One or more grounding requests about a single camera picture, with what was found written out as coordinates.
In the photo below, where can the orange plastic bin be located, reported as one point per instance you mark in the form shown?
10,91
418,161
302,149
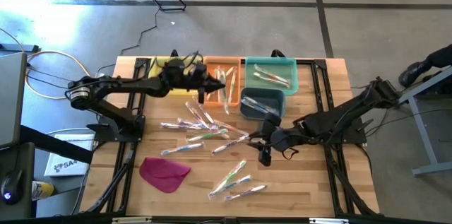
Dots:
233,60

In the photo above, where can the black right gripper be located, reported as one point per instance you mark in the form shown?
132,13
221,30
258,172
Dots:
279,137

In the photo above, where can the silver aluminium bar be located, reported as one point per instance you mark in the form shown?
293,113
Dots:
328,221
132,220

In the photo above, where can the black clamp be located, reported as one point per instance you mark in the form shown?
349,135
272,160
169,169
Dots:
174,53
278,53

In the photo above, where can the grey metal table frame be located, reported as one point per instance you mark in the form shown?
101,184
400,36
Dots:
429,146

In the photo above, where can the dark green plastic basket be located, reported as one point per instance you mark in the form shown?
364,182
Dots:
275,93

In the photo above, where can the person's leg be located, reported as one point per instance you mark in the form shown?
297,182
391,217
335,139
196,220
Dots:
439,56

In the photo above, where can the teal plastic bin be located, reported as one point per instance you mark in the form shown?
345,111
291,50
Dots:
275,62

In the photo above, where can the person's foot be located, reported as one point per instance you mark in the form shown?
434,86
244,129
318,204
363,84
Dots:
413,73

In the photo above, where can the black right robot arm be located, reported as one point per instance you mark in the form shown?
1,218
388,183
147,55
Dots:
335,119

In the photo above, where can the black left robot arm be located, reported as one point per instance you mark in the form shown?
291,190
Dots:
123,84

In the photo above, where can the white printed box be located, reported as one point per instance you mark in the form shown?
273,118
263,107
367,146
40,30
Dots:
67,165

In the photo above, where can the yellow plastic bin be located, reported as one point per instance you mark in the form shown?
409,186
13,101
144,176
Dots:
183,92

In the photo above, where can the black computer mouse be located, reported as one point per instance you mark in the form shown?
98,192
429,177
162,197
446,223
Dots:
11,187

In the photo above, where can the yellow can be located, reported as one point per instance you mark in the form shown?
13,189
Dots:
43,190

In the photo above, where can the orange toothbrush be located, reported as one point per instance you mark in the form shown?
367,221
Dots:
272,74
272,81
231,129

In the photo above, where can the grey laptop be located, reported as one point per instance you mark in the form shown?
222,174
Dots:
12,100

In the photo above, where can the black metal bar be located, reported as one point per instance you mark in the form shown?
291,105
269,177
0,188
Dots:
21,48

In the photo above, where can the blue toothbrush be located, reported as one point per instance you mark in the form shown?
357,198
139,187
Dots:
252,108
236,182
182,148
259,102
269,110

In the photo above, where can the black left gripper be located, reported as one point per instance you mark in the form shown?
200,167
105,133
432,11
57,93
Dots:
183,75

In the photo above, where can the magenta cloth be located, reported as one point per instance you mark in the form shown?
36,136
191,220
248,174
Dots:
162,174

